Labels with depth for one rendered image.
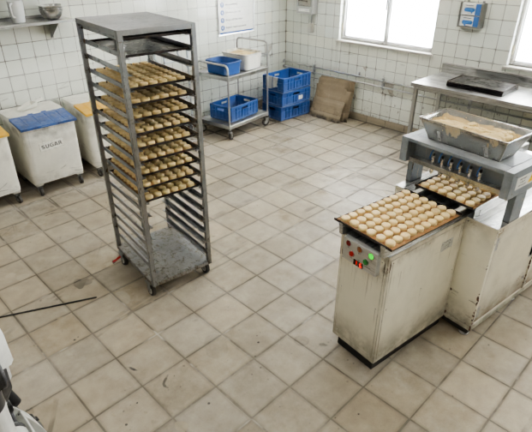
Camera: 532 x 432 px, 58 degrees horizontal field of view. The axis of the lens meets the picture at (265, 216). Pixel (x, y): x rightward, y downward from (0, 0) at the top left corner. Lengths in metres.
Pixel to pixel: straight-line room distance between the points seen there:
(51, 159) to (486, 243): 3.99
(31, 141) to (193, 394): 3.09
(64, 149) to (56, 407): 2.89
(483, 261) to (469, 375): 0.68
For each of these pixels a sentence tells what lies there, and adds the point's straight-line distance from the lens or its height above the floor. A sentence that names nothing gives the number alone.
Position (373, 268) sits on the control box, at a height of 0.75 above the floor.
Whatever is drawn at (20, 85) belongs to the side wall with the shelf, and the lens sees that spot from 5.66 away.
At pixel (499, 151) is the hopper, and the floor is 1.25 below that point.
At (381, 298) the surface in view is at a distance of 2.67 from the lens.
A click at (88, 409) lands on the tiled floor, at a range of 3.00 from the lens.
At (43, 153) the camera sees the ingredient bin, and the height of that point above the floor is 0.44.
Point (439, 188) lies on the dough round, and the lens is 3.15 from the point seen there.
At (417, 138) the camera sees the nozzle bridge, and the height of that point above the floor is 1.18.
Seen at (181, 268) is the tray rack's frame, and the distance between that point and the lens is 3.58.
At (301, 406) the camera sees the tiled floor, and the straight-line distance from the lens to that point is 2.85.
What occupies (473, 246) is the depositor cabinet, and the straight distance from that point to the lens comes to 3.08.
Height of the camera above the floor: 2.22
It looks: 30 degrees down
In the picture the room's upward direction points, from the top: straight up
